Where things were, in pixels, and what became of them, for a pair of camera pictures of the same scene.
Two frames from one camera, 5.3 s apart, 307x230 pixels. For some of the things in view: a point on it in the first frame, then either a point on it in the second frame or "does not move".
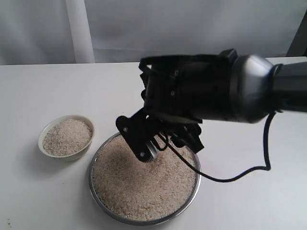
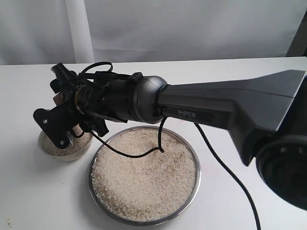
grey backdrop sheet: (39, 31) does not move
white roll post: (81, 36) does not move
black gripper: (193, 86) -> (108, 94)
